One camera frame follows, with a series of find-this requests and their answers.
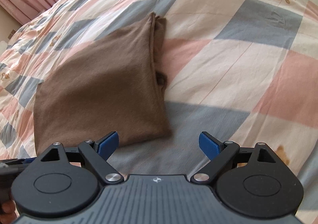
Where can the pink blue checkered blanket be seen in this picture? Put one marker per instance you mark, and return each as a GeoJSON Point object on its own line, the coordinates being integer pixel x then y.
{"type": "Point", "coordinates": [236, 59]}

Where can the brown shirt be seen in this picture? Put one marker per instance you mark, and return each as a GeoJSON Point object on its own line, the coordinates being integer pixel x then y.
{"type": "Point", "coordinates": [99, 84]}

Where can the person's left hand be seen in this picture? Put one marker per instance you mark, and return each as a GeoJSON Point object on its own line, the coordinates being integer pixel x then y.
{"type": "Point", "coordinates": [6, 209]}

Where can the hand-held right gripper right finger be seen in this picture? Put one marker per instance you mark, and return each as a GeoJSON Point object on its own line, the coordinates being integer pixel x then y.
{"type": "Point", "coordinates": [210, 145]}

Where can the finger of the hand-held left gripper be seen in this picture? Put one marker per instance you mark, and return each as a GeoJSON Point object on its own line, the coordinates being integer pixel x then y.
{"type": "Point", "coordinates": [28, 160]}

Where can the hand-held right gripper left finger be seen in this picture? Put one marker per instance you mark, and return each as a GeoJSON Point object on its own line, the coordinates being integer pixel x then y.
{"type": "Point", "coordinates": [107, 145]}

